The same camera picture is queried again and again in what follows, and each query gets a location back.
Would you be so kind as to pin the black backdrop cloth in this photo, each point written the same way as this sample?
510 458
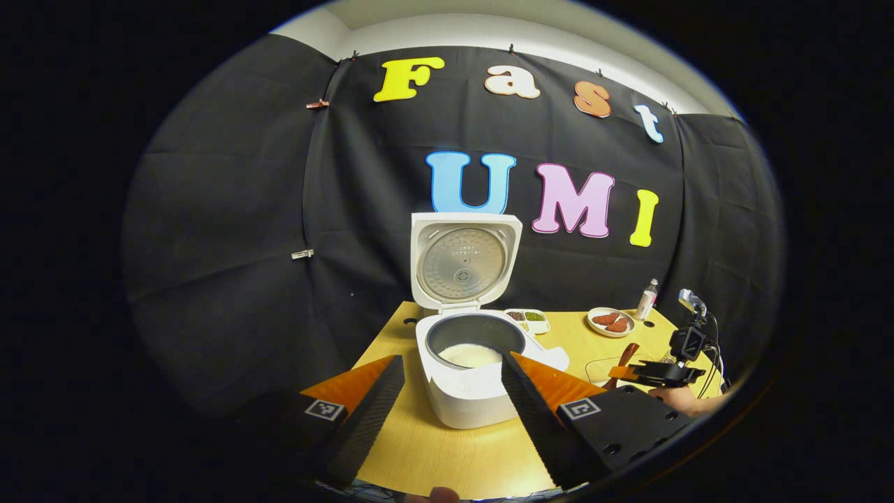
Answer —
244 244

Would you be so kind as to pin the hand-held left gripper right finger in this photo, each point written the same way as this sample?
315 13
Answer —
534 426

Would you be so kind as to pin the white cloth clip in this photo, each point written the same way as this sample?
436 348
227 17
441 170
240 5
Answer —
302 253

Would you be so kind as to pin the white rice cooker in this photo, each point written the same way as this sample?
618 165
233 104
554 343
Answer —
468 398

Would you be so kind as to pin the white divided dish of beans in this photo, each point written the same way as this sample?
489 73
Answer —
543 326

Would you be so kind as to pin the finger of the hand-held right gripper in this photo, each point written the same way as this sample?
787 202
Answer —
620 374

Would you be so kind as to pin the white rice portion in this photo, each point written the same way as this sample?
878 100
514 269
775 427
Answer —
468 355

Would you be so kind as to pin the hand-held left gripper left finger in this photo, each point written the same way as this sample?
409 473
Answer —
367 429

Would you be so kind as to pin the clear bottle with pink label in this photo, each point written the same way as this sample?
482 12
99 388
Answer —
647 300

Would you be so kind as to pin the white round plate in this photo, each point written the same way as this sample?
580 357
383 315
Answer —
592 328

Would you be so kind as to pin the brown wooden spoon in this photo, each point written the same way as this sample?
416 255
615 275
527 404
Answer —
628 351

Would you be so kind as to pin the copper cloth clip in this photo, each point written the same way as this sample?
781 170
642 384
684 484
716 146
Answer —
318 104

